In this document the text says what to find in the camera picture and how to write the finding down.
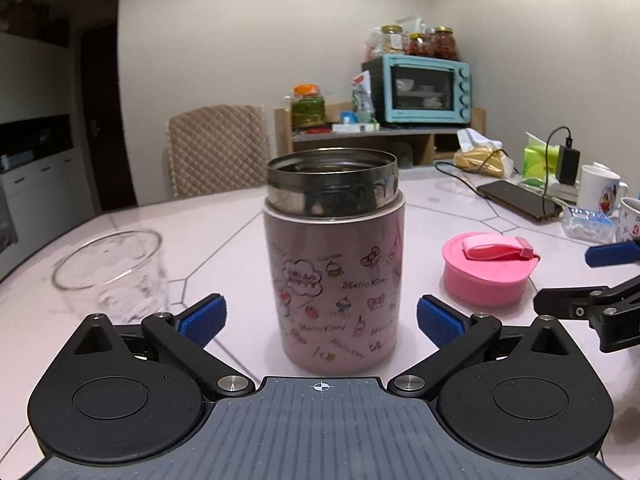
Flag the pink jar lid with strap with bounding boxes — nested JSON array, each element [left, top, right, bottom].
[[442, 232, 540, 308]]

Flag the pink Hello Kitty food jar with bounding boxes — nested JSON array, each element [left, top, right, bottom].
[[264, 148, 405, 376]]

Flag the white kitchen cabinet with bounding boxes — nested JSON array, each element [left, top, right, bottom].
[[1, 34, 94, 275]]

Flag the blue tissue packet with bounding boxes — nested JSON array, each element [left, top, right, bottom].
[[562, 206, 615, 245]]

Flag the white cartoon mug front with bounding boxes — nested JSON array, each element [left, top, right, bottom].
[[615, 197, 640, 243]]

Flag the white cartoon mug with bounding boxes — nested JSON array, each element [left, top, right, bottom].
[[615, 197, 640, 243], [576, 165, 628, 216]]

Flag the white cartoon mug rear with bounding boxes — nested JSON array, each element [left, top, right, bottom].
[[576, 165, 628, 216]]

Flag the black smartphone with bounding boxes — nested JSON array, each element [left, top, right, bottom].
[[476, 180, 562, 223]]

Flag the clear drinking glass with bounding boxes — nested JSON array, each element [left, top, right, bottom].
[[51, 229, 170, 324]]

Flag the green tissue box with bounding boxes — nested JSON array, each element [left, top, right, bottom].
[[521, 132, 560, 188]]

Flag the wooden shelf unit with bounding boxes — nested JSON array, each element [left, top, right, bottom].
[[273, 108, 461, 166]]

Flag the teal toaster oven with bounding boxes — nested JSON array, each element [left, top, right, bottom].
[[361, 54, 472, 126]]

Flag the glass jar red contents right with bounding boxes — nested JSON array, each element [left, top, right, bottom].
[[432, 26, 459, 61]]

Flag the glass jar red contents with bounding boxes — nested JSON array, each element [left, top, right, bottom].
[[432, 26, 459, 61], [405, 32, 434, 58]]

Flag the quilted beige chair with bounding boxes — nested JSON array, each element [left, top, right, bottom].
[[166, 104, 269, 200]]

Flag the glass jar red contents middle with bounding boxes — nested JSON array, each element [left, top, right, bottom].
[[405, 32, 434, 58]]

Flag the red white package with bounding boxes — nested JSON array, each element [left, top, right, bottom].
[[352, 70, 375, 124]]

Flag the glass jar pale contents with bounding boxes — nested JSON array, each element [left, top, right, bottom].
[[367, 24, 404, 58]]

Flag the green pickle jar orange lid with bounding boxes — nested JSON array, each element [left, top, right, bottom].
[[291, 84, 326, 129]]

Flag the black charger with cable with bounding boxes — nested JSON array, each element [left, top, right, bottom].
[[433, 126, 583, 219]]

